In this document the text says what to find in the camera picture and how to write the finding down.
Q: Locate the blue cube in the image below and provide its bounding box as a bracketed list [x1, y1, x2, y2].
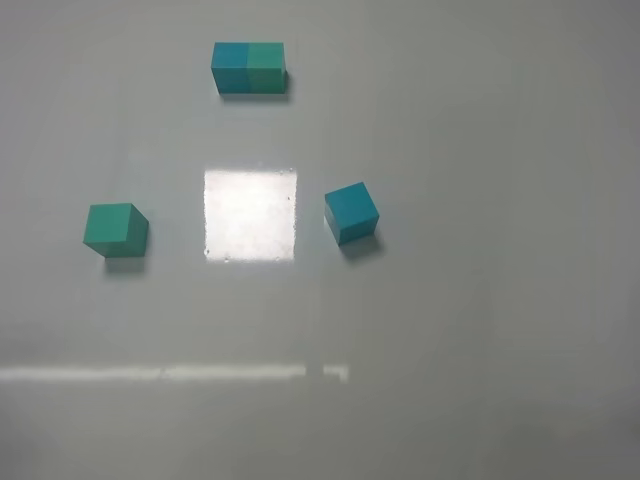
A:
[324, 182, 380, 246]

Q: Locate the green cube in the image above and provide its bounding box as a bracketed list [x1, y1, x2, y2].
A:
[83, 203, 149, 258]

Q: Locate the green template block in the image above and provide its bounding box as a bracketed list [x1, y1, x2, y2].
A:
[247, 42, 287, 94]

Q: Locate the blue template block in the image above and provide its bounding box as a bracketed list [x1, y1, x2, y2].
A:
[211, 42, 250, 95]

